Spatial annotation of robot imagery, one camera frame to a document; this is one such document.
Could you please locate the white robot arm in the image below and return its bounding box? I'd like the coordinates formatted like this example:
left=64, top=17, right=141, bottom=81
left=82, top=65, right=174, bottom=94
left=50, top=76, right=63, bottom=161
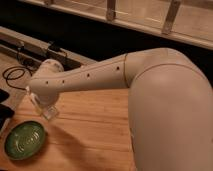
left=29, top=48, right=213, bottom=171

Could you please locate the white window frame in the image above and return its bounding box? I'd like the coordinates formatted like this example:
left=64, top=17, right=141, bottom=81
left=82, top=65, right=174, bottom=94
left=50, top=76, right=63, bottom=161
left=20, top=0, right=213, bottom=50

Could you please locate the wooden cutting board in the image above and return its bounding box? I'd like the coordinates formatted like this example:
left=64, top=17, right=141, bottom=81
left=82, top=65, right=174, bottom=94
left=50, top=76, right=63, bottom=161
left=0, top=90, right=135, bottom=171

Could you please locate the metal floor rail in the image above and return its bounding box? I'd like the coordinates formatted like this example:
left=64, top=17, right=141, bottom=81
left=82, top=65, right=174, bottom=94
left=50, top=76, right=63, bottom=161
left=0, top=26, right=95, bottom=69

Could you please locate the black coiled cable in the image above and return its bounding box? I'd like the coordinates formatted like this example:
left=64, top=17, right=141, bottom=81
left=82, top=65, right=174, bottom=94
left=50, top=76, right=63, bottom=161
left=2, top=65, right=34, bottom=91

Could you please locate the dark object at left edge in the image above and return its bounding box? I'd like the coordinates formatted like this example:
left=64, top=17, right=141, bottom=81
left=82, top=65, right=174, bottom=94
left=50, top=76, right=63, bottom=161
left=0, top=89, right=14, bottom=131

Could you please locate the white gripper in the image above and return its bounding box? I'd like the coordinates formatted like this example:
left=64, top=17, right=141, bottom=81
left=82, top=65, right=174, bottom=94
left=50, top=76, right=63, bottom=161
left=26, top=86, right=59, bottom=119

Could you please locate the black power adapter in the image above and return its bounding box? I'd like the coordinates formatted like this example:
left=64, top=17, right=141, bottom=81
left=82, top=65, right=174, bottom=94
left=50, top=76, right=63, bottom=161
left=47, top=41, right=61, bottom=52

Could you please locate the white plastic bottle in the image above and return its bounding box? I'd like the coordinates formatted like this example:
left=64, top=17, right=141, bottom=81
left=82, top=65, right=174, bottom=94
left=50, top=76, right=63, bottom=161
left=35, top=101, right=56, bottom=121

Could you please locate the green ceramic bowl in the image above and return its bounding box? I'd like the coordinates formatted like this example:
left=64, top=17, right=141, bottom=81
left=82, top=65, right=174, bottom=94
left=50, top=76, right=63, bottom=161
left=4, top=121, right=46, bottom=160

